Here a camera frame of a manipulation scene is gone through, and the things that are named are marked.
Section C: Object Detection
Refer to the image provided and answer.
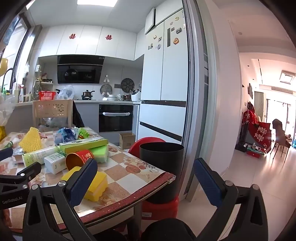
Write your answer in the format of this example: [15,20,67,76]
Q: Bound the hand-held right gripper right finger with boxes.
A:
[193,158,269,241]

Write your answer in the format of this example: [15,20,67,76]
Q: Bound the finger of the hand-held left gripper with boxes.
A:
[0,148,14,161]
[0,161,42,186]

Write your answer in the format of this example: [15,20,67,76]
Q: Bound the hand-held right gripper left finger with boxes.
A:
[22,158,98,241]

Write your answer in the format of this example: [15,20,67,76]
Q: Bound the white bottle with green cap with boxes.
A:
[43,151,67,175]

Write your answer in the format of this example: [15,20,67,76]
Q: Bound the green scouring sponge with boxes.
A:
[89,145,109,164]

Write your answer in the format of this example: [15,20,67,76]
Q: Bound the long green box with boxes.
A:
[59,137,109,154]

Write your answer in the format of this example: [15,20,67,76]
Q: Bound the green snack bag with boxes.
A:
[74,127,90,141]

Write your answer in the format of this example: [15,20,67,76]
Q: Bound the blue plastic bag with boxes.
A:
[54,128,77,145]

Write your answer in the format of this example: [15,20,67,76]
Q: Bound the black trash bin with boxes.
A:
[139,142,185,204]

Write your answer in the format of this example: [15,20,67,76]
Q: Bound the light green plastic bottle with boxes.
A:
[22,146,60,167]

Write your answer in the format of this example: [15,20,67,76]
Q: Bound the yellow sponge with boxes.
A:
[61,166,108,201]

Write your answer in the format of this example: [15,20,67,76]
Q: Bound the red paper cup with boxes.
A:
[65,149,94,171]

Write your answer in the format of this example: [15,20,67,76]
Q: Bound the yellow foam net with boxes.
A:
[18,127,43,153]

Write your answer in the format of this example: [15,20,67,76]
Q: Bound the clear plastic bag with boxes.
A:
[0,93,16,127]

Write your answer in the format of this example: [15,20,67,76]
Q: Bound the checkered floral tablecloth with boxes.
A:
[0,126,176,232]

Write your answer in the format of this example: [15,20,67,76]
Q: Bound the red plastic stool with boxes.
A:
[128,137,180,220]

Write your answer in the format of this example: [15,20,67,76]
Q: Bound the grey plastic bag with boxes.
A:
[40,117,67,128]

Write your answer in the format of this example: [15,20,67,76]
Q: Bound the cardboard box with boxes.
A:
[119,133,136,150]

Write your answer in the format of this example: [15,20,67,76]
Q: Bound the black cloth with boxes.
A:
[72,101,85,128]

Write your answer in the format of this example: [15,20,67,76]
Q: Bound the black built-in oven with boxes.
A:
[99,104,134,133]

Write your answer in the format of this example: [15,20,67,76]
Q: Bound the red plastic basket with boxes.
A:
[38,91,56,101]

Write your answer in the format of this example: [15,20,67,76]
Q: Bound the red printed banner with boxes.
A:
[242,109,272,153]

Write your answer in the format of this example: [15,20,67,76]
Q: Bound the kitchen counter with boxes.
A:
[14,99,141,107]

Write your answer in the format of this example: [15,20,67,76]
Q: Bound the white refrigerator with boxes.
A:
[137,7,189,144]

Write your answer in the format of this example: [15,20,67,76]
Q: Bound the black kitchen faucet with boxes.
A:
[1,68,16,93]

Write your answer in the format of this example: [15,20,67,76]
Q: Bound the translucent plastic bag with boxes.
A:
[57,85,75,100]

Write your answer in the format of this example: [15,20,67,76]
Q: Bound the wooden chair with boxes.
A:
[270,119,292,160]

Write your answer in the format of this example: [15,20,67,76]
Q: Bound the round patterned plate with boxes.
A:
[100,84,112,96]

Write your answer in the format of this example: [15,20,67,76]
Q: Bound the round black baking pan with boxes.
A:
[121,78,135,92]

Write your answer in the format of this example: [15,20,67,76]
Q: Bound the kitchen window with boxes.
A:
[0,14,30,93]

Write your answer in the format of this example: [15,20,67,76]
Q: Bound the black range hood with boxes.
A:
[57,55,105,84]

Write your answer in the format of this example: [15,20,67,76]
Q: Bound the group of fridge magnets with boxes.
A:
[148,16,186,50]

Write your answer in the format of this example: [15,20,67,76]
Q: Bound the ceiling light panel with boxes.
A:
[77,0,115,5]

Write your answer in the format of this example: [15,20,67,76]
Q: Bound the sliding door frame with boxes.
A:
[183,0,218,202]

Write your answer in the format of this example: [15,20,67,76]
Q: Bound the white wall cabinets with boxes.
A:
[38,24,145,61]

